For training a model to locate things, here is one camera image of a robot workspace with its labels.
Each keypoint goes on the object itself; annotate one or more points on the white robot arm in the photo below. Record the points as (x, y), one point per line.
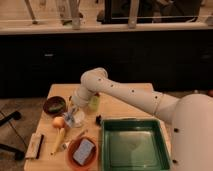
(190, 117)

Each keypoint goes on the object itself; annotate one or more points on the yellow banana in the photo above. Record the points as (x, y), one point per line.
(59, 139)

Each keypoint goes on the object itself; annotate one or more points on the dark brown bowl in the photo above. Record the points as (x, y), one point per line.
(54, 106)

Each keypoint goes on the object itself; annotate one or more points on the orange bowl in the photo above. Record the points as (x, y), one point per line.
(72, 163)

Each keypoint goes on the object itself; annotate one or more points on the black chair base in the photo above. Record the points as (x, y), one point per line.
(19, 154)

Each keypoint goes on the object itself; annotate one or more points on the orange fruit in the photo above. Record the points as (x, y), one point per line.
(58, 122)

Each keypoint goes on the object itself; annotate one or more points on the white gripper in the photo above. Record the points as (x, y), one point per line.
(75, 104)

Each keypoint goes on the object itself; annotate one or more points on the small black object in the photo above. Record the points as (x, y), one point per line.
(99, 120)

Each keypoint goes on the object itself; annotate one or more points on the white paper cup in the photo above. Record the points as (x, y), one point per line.
(76, 119)

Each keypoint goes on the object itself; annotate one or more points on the green plastic cup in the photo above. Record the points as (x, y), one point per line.
(94, 103)

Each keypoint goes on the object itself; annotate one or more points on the metal fork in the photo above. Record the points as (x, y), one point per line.
(65, 145)

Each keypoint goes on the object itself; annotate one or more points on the blue sponge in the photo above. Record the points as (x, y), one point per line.
(83, 151)

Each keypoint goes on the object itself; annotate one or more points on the wooden brush block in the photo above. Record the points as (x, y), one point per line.
(34, 146)

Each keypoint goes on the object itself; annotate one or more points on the green plastic bin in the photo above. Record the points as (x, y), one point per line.
(133, 145)

